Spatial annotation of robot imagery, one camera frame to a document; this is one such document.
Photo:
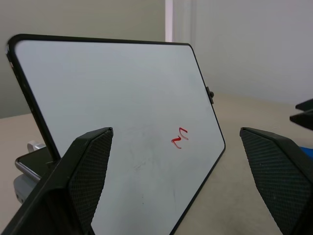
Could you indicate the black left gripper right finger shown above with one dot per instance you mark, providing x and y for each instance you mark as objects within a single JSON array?
[{"x": 281, "y": 176}]

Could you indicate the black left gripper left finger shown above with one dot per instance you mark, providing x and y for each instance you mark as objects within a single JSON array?
[{"x": 61, "y": 186}]

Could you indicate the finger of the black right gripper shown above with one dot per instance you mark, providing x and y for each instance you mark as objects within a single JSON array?
[
  {"x": 304, "y": 120},
  {"x": 306, "y": 104}
]

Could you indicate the blue object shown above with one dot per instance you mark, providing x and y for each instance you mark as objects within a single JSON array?
[{"x": 307, "y": 152}]

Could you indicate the grey metal board stand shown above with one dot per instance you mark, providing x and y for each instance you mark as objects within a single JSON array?
[{"x": 27, "y": 169}]

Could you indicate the black clamp knob on whiteboard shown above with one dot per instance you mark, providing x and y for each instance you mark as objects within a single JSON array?
[{"x": 210, "y": 94}]

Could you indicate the whiteboard with black frame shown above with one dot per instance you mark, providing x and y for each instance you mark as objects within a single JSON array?
[{"x": 110, "y": 85}]

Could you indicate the white wall post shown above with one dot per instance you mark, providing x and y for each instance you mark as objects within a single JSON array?
[{"x": 171, "y": 19}]

